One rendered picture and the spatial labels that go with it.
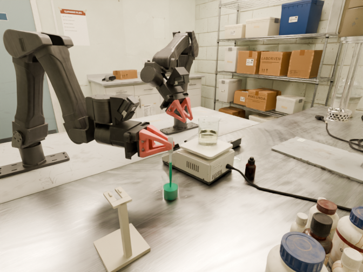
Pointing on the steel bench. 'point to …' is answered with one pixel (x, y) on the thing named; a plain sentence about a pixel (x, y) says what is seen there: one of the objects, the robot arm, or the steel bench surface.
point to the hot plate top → (193, 147)
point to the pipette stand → (120, 237)
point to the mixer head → (346, 20)
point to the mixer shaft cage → (338, 115)
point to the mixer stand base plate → (323, 157)
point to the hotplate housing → (201, 164)
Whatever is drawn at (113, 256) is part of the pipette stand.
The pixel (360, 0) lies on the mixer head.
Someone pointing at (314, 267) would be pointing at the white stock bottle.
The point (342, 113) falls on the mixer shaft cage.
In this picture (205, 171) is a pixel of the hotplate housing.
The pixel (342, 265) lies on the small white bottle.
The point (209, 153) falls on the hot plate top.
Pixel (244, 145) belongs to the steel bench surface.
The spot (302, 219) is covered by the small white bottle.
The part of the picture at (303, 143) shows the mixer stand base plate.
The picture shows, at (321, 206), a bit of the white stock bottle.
